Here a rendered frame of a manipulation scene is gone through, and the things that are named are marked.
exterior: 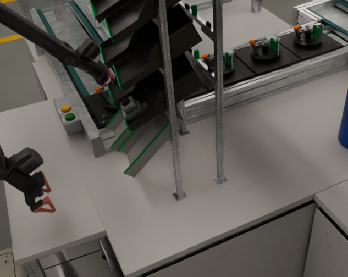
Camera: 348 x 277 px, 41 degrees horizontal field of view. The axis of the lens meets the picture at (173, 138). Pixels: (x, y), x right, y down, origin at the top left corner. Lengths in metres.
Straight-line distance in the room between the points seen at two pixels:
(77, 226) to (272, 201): 0.70
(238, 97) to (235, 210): 0.61
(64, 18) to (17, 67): 1.63
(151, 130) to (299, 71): 0.86
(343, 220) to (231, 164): 0.47
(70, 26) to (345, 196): 1.84
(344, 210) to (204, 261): 0.52
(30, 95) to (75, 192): 2.31
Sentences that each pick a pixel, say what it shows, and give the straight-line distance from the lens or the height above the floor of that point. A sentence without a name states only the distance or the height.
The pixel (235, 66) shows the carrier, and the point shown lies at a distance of 2.19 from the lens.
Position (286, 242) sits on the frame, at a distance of 1.89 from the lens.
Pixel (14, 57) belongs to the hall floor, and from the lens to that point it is 4.67.
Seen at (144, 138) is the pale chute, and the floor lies 1.06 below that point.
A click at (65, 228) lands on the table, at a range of 1.71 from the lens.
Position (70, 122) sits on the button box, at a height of 0.96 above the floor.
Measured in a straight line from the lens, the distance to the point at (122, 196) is 1.75.
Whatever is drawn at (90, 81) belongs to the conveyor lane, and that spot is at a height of 0.92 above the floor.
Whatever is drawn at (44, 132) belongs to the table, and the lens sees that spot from 2.14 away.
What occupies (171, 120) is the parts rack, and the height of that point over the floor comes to 1.23.
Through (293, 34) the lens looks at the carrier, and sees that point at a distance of 2.46.
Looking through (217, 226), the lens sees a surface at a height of 0.86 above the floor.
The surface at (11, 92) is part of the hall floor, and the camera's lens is 4.16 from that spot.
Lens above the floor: 2.13
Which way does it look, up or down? 40 degrees down
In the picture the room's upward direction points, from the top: 6 degrees counter-clockwise
